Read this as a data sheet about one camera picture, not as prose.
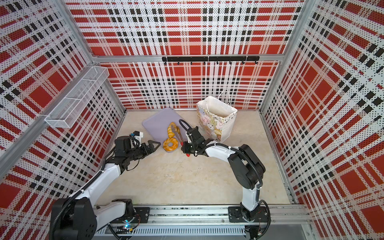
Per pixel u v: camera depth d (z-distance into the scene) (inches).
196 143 28.4
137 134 30.9
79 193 17.1
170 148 37.9
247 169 19.1
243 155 18.9
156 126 44.1
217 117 32.5
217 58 34.8
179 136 38.0
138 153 28.8
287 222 28.4
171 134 40.6
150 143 29.6
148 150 29.0
